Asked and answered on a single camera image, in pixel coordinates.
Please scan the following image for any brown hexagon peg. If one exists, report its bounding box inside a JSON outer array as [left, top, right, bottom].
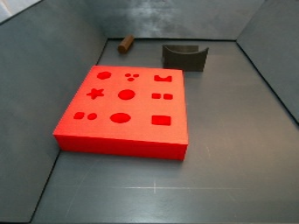
[[117, 35, 134, 53]]

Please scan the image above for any red shape sorter block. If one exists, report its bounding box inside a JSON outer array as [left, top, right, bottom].
[[53, 66, 188, 160]]

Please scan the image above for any dark curved holder stand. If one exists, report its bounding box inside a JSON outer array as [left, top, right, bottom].
[[162, 45, 209, 72]]

